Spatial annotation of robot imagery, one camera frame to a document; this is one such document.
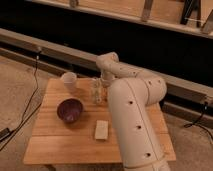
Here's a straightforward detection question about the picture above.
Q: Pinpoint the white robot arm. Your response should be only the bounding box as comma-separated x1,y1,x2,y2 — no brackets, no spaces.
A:
96,52,171,171

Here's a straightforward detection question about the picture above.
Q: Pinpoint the white ceramic cup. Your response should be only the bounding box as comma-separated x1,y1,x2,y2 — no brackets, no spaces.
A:
60,72,77,92

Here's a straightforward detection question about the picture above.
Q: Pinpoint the clear glass bottle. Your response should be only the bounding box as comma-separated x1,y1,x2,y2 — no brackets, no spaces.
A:
91,78,102,104

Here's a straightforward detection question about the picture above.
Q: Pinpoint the white sponge block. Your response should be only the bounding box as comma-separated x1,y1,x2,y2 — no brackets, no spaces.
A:
95,120,108,140

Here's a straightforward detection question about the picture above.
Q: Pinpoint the purple bowl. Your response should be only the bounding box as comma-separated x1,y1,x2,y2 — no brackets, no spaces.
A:
57,98,83,123

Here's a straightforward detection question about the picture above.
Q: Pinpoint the wooden table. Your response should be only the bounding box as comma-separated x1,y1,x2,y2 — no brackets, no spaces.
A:
24,78,176,164

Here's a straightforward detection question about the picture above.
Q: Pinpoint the black floor device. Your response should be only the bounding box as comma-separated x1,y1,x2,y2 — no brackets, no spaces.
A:
0,128,10,141

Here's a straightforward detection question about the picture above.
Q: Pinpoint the black cable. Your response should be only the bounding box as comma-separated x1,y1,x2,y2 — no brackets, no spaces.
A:
0,51,43,152
183,101,213,144

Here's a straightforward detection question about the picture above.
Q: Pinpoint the black cable right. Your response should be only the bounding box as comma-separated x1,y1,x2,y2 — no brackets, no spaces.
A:
183,101,213,144

